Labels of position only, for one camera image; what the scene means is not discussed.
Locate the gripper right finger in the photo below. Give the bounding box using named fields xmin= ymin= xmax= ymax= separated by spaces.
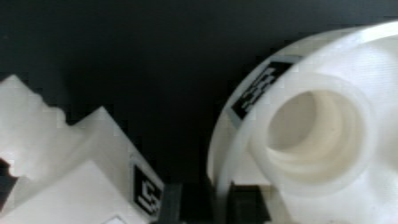
xmin=228 ymin=184 xmax=273 ymax=224

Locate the white stool leg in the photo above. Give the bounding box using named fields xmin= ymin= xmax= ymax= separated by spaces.
xmin=0 ymin=76 xmax=164 ymax=224

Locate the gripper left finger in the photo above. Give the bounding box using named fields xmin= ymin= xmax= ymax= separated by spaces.
xmin=152 ymin=184 xmax=184 ymax=224

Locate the white round stool seat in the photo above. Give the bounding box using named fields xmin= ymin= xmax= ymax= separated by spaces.
xmin=207 ymin=20 xmax=398 ymax=224

